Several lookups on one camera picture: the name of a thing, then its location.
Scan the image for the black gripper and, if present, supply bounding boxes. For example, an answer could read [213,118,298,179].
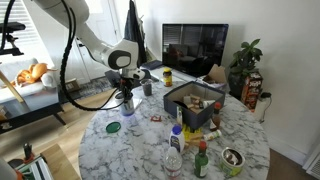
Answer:
[118,77,134,102]

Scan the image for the silver tin can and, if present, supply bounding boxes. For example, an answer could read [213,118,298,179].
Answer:
[114,91,136,117]

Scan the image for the green round lid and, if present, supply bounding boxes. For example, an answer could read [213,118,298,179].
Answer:
[105,121,122,134]

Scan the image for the grey plastic cup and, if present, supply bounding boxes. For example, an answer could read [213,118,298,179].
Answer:
[139,78,154,97]

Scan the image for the dark grey chair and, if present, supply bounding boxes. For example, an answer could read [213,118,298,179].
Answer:
[104,68,153,93]

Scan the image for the grey patterned rug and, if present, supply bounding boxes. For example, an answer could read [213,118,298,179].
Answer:
[59,75,118,104]

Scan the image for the dark flat laptop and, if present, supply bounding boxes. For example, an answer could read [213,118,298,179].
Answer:
[141,59,163,71]

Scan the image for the yellow label vitamin bottle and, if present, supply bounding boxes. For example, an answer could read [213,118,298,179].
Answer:
[162,67,174,88]

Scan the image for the thin green white tube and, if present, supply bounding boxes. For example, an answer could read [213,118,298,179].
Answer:
[175,105,184,127]

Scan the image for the small brown cardboard box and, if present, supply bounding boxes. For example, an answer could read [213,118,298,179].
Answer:
[63,78,81,94]

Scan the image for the white bottle blue cap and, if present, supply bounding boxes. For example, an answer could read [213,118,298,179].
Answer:
[168,124,186,154]

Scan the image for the tan wooden blocks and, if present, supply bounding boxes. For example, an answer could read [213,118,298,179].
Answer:
[183,94,203,114]
[184,133,205,148]

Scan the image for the dark blue open box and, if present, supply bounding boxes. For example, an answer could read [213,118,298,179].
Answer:
[162,80,227,131]

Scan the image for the yellow plastic item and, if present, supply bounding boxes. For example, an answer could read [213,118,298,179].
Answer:
[181,124,203,141]

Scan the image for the dark hanging coat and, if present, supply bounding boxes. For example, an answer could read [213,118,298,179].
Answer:
[123,0,148,71]

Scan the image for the white panel door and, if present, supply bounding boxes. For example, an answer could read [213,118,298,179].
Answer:
[71,0,126,81]

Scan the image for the clear plastic water bottle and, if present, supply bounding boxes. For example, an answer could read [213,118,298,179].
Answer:
[163,146,183,180]

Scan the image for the black flat screen television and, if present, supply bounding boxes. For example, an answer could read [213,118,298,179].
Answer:
[161,23,230,78]

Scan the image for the red cap hot sauce bottle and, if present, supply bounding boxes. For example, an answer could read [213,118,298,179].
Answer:
[209,101,223,132]

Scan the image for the open brown cardboard box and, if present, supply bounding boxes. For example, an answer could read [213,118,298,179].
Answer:
[196,63,228,89]

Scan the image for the light wooden side table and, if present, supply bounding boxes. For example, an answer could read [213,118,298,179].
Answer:
[39,143,82,180]

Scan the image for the small white bottle green cap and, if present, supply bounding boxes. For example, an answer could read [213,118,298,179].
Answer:
[203,129,223,142]

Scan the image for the dark low bench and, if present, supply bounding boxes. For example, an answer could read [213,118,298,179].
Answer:
[0,89,67,135]

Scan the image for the orange stuffed toy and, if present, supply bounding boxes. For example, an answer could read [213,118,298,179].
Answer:
[14,62,58,88]

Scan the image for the green bottle red cap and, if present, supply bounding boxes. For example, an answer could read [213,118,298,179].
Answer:
[194,140,210,179]

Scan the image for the black and red clamp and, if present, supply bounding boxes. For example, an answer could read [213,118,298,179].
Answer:
[22,142,34,164]

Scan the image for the light grey sofa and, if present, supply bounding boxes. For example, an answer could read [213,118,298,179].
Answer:
[0,58,59,104]

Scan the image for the green white striped object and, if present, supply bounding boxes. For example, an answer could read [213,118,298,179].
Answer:
[13,154,54,180]

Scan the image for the wooden tripod leg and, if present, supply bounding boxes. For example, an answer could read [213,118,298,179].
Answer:
[0,69,24,103]

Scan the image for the green potted plant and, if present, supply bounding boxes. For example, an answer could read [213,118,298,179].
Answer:
[228,38,264,99]

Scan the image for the orange Jenga box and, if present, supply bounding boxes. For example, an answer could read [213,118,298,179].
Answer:
[240,71,264,113]

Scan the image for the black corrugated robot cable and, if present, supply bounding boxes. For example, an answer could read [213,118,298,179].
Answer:
[59,0,129,112]

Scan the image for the black camera stand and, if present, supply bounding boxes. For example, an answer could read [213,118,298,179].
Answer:
[0,21,27,57]

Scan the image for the white wall vent grille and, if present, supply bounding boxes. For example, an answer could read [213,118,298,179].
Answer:
[302,143,320,180]

